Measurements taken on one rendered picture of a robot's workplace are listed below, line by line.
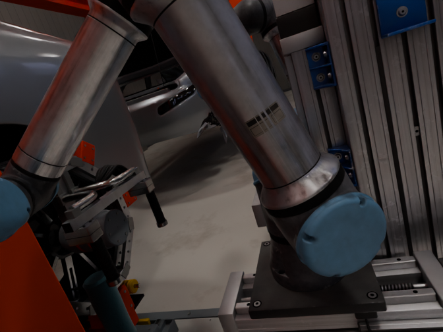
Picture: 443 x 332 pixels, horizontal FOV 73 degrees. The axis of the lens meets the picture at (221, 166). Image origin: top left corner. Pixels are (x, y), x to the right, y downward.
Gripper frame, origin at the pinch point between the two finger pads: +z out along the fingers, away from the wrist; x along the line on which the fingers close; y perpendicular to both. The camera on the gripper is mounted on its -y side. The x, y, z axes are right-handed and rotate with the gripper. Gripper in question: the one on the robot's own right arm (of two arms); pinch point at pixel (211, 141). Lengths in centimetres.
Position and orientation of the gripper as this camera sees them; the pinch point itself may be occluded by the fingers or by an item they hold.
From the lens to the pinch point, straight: 155.5
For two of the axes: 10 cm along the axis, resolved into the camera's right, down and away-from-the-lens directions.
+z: -1.7, 9.8, 1.1
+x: 9.9, 1.7, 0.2
